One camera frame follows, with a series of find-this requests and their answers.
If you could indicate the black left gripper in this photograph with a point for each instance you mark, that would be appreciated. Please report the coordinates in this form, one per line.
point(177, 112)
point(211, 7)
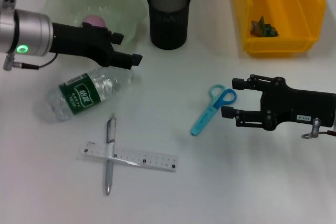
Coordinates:
point(81, 41)

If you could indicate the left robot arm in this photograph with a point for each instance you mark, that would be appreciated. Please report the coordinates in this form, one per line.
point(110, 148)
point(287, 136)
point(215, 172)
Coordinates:
point(29, 32)

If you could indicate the green plastic wrapper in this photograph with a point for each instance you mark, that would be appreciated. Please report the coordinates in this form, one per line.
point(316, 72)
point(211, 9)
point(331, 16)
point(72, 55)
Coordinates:
point(262, 28)

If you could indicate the transparent plastic ruler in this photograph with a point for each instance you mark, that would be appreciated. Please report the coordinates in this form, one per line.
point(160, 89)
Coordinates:
point(147, 161)

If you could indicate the yellow plastic bin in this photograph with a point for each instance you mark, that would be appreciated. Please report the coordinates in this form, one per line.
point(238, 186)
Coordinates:
point(288, 1)

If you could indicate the silver ballpoint pen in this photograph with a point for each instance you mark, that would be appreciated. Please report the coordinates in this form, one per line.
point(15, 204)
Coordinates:
point(108, 176)

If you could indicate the clear bottle with green label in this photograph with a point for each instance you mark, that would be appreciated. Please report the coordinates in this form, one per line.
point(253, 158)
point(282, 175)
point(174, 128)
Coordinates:
point(78, 95)

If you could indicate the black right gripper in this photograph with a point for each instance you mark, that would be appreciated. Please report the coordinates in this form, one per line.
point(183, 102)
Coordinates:
point(294, 106)

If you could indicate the blue scissors with sheath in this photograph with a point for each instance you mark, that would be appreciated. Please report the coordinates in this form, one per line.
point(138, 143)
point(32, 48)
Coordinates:
point(203, 120)

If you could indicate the black mesh pen holder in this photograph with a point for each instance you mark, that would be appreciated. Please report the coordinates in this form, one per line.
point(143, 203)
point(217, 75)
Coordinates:
point(168, 24)

